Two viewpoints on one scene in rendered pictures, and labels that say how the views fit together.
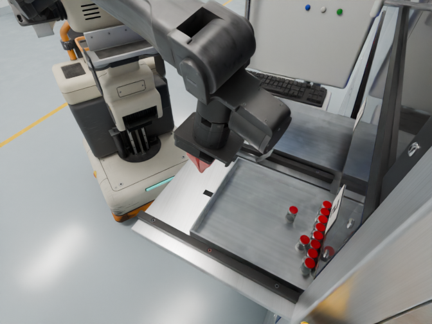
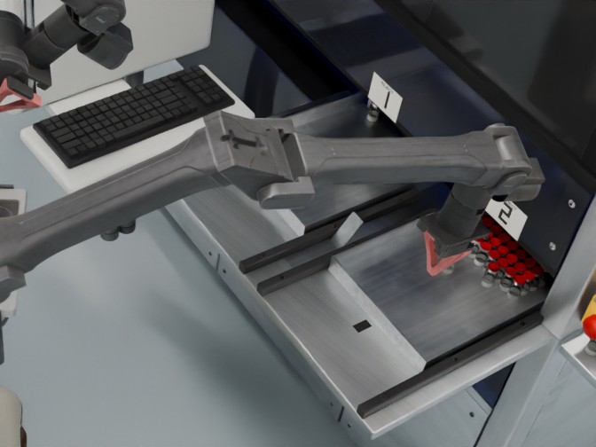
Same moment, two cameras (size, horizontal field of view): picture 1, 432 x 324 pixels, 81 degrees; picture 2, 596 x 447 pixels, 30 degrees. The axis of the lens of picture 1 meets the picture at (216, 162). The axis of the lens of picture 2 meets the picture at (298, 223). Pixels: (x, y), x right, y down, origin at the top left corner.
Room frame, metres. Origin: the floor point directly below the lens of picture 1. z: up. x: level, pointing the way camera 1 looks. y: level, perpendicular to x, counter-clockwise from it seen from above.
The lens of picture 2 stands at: (0.16, 1.23, 2.31)
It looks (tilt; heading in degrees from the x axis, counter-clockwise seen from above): 45 degrees down; 288
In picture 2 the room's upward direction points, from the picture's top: 12 degrees clockwise
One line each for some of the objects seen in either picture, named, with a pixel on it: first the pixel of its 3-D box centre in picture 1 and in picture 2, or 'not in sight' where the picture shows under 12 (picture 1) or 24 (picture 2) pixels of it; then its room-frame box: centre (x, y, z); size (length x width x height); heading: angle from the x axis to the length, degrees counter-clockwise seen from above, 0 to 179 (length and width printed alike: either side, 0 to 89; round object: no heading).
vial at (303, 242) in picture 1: (302, 243); (490, 275); (0.24, -0.19, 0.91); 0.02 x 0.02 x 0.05
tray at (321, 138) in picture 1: (314, 136); (335, 160); (0.60, -0.31, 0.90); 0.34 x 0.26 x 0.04; 62
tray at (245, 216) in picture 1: (278, 220); (450, 278); (0.30, -0.15, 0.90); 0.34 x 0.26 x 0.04; 62
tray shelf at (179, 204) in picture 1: (273, 170); (357, 239); (0.49, -0.17, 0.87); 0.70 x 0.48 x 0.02; 152
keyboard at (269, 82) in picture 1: (279, 86); (137, 111); (1.03, -0.29, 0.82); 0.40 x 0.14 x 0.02; 65
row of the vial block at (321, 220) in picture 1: (316, 235); (487, 258); (0.26, -0.23, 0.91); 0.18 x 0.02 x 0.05; 151
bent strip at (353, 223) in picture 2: (248, 150); (324, 240); (0.53, -0.10, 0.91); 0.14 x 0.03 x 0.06; 61
